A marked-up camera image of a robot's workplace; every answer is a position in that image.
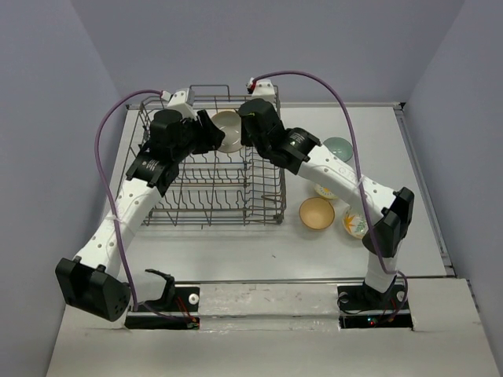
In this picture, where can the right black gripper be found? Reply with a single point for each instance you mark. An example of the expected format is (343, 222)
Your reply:
(245, 138)

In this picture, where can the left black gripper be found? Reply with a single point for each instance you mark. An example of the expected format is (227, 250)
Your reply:
(211, 139)

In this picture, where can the white pink rimmed bowl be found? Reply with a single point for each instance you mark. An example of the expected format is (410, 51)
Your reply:
(229, 123)

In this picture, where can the yellow blue sun bowl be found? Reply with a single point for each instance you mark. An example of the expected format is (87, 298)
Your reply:
(324, 192)

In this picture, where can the tan orange bowl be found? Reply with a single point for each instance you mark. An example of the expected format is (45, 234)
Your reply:
(317, 213)

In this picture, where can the leaf patterned white bowl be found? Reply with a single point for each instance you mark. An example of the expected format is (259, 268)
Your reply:
(354, 222)

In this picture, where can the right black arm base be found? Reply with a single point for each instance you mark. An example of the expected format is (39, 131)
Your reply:
(359, 312)

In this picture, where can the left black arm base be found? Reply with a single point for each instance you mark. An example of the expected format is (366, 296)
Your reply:
(165, 305)

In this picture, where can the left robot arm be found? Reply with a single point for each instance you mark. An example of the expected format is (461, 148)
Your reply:
(88, 281)

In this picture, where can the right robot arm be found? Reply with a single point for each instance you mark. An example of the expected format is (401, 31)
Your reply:
(388, 212)

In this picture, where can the teal ceramic bowl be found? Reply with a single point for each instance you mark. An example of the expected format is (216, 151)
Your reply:
(340, 148)

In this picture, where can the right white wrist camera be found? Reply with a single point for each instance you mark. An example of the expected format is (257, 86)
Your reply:
(262, 88)

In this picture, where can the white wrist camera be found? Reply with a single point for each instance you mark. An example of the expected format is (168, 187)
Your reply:
(181, 101)
(262, 88)

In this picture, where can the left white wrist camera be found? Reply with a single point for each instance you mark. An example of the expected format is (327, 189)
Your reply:
(181, 101)

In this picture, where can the grey wire dish rack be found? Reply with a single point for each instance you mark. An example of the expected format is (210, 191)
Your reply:
(216, 188)

